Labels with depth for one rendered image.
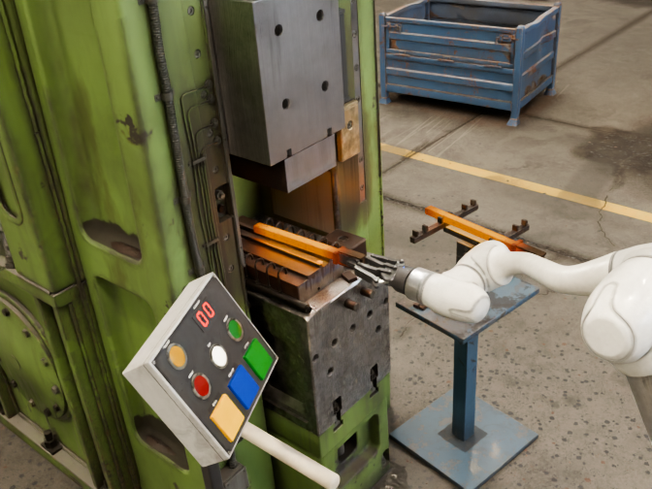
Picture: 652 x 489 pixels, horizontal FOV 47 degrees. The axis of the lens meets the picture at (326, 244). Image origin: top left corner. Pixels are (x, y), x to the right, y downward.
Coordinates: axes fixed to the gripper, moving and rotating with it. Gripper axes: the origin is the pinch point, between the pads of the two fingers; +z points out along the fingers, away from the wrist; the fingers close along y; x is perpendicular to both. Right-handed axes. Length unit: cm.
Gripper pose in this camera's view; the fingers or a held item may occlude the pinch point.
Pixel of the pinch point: (351, 259)
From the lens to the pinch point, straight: 209.1
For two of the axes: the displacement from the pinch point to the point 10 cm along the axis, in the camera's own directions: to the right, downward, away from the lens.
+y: 6.4, -4.3, 6.4
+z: -7.7, -2.9, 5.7
